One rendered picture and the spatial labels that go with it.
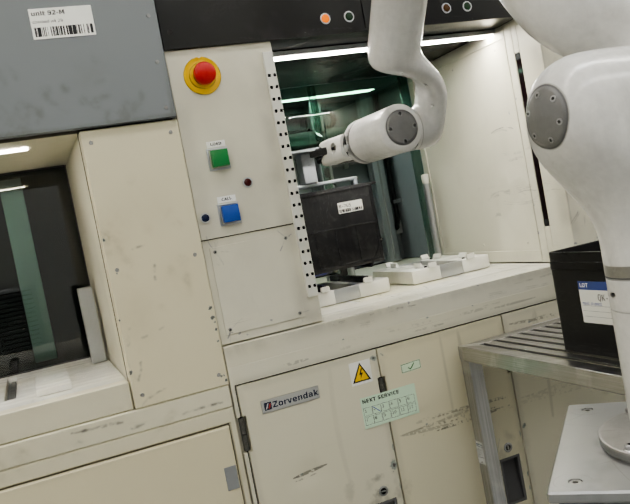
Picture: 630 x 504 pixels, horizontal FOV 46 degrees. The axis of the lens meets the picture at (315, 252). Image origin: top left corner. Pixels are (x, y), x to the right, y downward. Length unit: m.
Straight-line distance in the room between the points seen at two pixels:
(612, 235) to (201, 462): 0.83
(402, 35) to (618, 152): 0.56
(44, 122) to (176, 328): 0.41
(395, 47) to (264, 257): 0.44
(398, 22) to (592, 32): 0.40
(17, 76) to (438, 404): 0.98
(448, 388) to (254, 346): 0.42
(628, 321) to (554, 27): 0.34
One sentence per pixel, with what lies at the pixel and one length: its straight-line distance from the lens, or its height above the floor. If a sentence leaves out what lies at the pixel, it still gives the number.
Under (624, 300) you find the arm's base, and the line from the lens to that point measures 0.84.
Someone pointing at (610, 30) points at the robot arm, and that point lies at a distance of 0.91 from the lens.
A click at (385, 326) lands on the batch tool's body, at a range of 1.45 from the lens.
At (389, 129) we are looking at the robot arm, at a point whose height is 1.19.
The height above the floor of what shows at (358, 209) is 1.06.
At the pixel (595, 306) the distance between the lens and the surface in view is 1.27.
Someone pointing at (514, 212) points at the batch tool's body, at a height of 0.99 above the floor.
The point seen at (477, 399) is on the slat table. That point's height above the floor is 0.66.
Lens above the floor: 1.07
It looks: 3 degrees down
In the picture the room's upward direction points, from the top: 11 degrees counter-clockwise
